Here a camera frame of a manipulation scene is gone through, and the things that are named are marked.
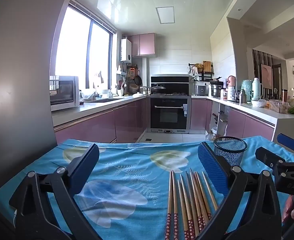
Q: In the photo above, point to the clear plastic container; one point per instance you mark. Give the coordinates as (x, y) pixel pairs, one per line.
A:
(278, 106)

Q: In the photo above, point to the green and white thermos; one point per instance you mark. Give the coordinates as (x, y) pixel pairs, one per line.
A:
(256, 90)

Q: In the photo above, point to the red tumbler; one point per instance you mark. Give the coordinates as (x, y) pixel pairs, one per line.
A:
(284, 95)

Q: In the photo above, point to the wall painting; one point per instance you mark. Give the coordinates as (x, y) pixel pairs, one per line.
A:
(266, 76)

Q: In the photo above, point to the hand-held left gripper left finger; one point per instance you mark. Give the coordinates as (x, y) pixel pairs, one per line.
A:
(86, 165)

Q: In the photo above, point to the wooden steamer basket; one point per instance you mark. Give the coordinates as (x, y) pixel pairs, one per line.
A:
(134, 88)

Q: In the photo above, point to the black wall rack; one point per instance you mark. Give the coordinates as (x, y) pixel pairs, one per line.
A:
(204, 74)

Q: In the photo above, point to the grey refrigerator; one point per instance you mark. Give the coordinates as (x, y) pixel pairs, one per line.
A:
(16, 92)

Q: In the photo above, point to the lidded wok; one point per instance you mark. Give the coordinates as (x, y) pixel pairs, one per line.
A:
(158, 89)

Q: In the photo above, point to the steel stock pot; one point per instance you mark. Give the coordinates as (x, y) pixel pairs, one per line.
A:
(216, 91)

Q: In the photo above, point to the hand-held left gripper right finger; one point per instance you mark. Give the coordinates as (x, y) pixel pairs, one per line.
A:
(210, 170)

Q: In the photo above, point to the pink base cabinets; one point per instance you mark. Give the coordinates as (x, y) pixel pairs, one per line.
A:
(99, 125)
(249, 127)

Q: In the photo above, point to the white microwave oven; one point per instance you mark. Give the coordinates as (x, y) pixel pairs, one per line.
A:
(64, 92)

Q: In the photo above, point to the ceiling light panel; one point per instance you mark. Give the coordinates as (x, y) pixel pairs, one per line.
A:
(165, 15)

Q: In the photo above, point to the black mesh utensil holder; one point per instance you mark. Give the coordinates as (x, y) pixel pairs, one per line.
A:
(230, 152)

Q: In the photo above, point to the pink wall cabinet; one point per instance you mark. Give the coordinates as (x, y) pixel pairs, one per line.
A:
(143, 45)

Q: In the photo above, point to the kitchen window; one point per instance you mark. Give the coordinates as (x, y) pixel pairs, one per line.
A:
(74, 55)

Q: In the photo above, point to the pink thermos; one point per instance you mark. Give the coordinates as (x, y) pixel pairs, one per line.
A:
(231, 81)

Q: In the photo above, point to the hanging frying pan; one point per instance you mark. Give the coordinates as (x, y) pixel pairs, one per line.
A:
(138, 80)

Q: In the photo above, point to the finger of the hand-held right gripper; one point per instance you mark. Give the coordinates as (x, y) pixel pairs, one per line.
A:
(269, 156)
(288, 142)

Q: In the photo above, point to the white plate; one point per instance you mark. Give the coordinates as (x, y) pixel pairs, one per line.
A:
(137, 95)

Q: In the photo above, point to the white bowl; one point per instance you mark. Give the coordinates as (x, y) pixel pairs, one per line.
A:
(258, 103)

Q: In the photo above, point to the white water heater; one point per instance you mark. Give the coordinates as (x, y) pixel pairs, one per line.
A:
(126, 51)

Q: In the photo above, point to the clear plastic bag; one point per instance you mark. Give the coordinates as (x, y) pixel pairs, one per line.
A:
(89, 94)

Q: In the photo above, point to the black built-in oven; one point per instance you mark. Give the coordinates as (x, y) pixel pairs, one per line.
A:
(168, 115)

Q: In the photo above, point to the bundle of wooden chopsticks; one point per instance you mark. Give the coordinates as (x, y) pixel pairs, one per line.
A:
(198, 205)

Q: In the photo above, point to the steel bottle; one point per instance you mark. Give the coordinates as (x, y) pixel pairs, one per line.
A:
(243, 97)

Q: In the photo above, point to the blue floral tablecloth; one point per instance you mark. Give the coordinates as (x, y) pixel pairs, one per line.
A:
(136, 180)

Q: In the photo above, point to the wooden cutting board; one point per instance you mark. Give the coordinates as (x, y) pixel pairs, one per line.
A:
(207, 66)

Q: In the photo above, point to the silver rice cooker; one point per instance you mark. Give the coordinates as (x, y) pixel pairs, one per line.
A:
(200, 90)

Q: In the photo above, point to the black range hood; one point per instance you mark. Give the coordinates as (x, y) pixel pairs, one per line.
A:
(170, 81)

